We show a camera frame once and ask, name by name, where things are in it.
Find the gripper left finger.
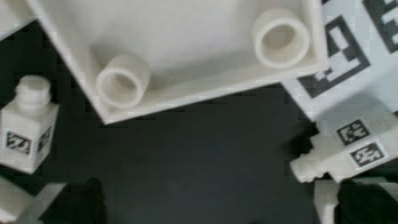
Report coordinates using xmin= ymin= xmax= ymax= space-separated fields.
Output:
xmin=0 ymin=176 xmax=65 ymax=224

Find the white square table top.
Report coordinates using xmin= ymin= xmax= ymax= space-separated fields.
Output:
xmin=26 ymin=0 xmax=328 ymax=124

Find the white marker tag sheet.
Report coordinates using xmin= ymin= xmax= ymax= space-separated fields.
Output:
xmin=282 ymin=0 xmax=398 ymax=121

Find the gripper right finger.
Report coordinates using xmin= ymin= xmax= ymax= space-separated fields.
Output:
xmin=312 ymin=177 xmax=398 ymax=224

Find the white leg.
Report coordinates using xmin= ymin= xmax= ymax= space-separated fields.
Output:
xmin=289 ymin=108 xmax=398 ymax=183
xmin=0 ymin=75 xmax=58 ymax=174

